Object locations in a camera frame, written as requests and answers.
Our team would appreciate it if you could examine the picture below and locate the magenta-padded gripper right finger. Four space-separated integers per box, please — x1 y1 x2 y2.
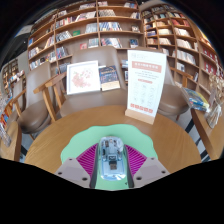
124 143 170 189

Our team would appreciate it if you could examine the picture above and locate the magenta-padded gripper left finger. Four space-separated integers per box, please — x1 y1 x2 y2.
54 143 100 190

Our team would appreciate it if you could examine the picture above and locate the transparent computer mouse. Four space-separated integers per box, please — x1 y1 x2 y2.
97 135 128 182

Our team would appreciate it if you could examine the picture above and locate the green blob-shaped mouse pad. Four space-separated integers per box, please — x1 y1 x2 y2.
60 123 159 192

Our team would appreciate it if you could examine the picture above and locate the brown upholstered wooden armchair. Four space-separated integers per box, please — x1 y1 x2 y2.
156 53 195 118
12 71 56 136
44 45 134 118

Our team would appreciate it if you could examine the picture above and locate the white sign on wooden base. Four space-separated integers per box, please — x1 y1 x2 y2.
124 49 167 126

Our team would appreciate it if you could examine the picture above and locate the round wooden side table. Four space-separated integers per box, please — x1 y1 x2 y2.
0 121 23 162
190 108 224 161

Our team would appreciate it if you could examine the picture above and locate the white framed floral picture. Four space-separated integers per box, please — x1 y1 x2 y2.
66 60 102 96

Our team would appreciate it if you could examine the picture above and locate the dark blue book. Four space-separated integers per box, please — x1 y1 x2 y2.
98 65 122 92

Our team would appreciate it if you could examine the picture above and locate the blue book stack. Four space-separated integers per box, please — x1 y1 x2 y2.
181 87 211 113

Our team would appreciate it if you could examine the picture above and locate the glass vase with dried flowers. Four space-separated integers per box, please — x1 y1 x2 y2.
0 89 13 148
204 73 224 129

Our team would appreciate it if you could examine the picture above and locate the small distant wooden bookshelf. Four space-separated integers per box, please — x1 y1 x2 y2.
1 59 19 88

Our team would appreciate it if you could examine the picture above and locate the angled wooden bookshelf with books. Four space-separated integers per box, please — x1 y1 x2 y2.
139 3 224 101

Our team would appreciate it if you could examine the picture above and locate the wide wooden bookshelf with books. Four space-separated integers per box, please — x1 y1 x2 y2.
27 0 143 76

